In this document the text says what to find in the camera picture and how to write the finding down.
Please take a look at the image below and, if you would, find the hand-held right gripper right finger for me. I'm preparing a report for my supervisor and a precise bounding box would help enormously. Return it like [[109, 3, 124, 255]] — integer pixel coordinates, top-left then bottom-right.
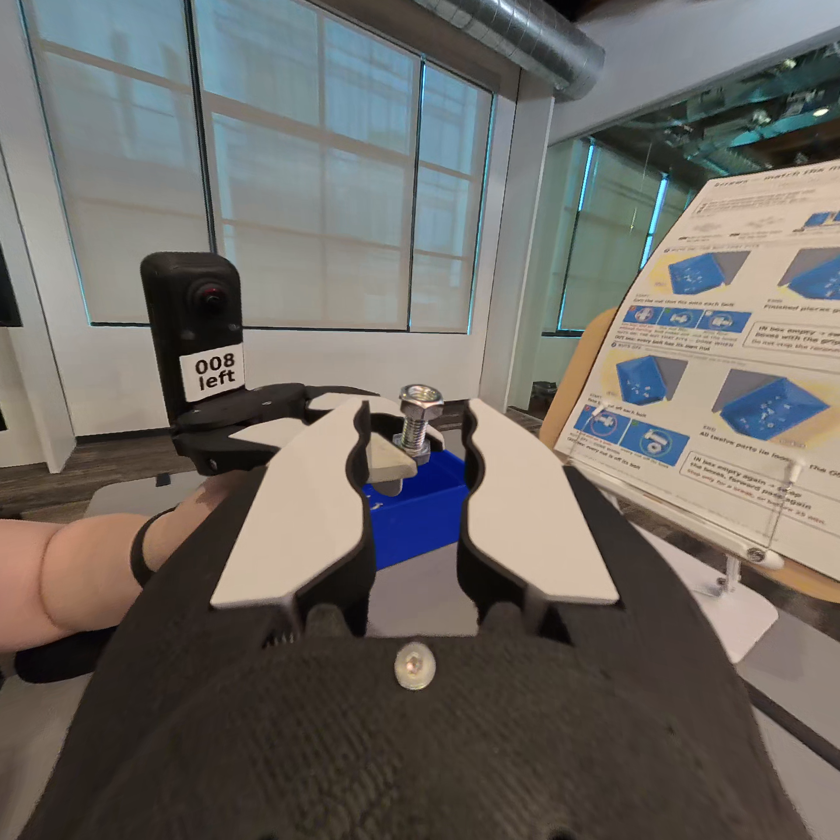
[[456, 397, 621, 634]]

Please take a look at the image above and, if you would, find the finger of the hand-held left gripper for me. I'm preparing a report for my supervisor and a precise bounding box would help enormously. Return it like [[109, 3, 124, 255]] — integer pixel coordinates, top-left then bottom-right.
[[303, 390, 403, 442], [230, 420, 419, 500]]

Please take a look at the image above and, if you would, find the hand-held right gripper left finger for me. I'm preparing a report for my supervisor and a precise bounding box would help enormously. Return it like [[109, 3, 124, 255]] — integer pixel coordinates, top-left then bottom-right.
[[210, 398, 378, 634]]

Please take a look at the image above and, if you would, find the large silver hex bolt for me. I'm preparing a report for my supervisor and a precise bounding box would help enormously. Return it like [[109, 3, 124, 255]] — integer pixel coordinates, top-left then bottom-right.
[[392, 416, 432, 466]]

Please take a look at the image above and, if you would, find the blue plastic bin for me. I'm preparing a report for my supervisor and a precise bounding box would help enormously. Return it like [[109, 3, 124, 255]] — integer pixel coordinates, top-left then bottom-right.
[[363, 449, 468, 571]]

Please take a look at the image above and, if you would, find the person's left forearm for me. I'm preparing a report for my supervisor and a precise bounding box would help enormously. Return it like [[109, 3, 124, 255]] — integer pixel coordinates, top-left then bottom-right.
[[0, 512, 144, 651]]

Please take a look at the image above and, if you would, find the person's left hand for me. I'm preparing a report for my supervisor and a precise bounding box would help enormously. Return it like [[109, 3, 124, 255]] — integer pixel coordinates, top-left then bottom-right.
[[154, 469, 263, 573]]

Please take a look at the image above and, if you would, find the rounded wooden backing board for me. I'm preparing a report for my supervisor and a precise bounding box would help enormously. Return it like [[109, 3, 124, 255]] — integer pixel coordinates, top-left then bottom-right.
[[539, 308, 840, 605]]

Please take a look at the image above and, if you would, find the large multi-pane window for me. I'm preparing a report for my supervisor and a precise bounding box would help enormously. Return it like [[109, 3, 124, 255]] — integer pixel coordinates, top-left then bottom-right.
[[20, 0, 494, 332]]

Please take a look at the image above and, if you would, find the laminated instruction sheet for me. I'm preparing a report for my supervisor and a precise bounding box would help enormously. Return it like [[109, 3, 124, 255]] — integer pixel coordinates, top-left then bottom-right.
[[554, 157, 840, 581]]

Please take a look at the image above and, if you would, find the small glass window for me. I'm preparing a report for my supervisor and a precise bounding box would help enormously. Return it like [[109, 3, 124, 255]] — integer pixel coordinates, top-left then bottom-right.
[[541, 138, 697, 336]]

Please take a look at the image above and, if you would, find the large black wall display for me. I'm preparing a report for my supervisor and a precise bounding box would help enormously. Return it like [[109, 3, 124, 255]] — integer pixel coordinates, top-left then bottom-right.
[[0, 244, 22, 328]]

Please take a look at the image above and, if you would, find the silver ceiling air duct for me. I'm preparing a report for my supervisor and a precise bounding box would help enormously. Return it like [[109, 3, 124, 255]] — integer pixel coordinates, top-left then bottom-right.
[[413, 0, 605, 101]]

